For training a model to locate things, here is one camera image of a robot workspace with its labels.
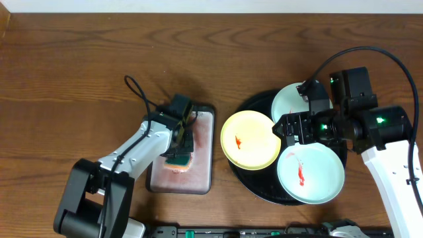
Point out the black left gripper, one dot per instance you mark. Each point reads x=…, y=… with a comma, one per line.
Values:
x=184, y=141

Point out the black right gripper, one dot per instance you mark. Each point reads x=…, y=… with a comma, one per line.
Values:
x=300, y=121

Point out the green and orange sponge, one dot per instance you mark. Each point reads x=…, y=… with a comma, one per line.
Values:
x=179, y=162

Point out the mint plate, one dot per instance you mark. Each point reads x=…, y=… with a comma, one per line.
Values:
x=309, y=97
x=312, y=174

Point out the yellow plate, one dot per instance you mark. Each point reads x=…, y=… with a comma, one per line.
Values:
x=248, y=142

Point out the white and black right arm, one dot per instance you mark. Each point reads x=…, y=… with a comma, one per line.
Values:
x=385, y=140

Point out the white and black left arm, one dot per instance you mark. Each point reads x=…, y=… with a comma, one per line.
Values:
x=97, y=197

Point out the black rectangular soapy water tray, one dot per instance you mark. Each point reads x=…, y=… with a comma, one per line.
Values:
x=197, y=179

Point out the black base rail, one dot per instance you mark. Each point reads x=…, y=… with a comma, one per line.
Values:
x=343, y=228

